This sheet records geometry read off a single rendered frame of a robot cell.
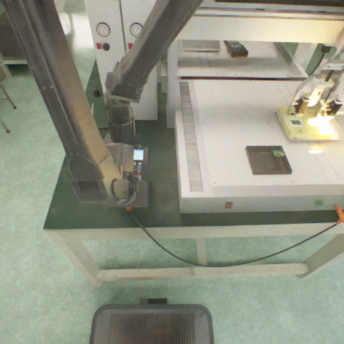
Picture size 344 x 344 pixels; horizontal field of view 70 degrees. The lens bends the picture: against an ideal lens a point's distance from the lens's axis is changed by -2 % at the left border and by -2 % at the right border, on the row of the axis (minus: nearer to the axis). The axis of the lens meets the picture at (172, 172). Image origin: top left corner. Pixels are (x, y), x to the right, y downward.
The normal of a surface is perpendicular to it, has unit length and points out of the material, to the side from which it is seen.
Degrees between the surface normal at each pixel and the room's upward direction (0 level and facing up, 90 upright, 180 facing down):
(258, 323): 0
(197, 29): 90
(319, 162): 0
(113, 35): 90
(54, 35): 73
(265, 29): 90
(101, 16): 90
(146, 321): 0
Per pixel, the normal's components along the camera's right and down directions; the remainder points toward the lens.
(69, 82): 0.95, -0.01
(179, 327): 0.03, -0.62
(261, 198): 0.04, 0.78
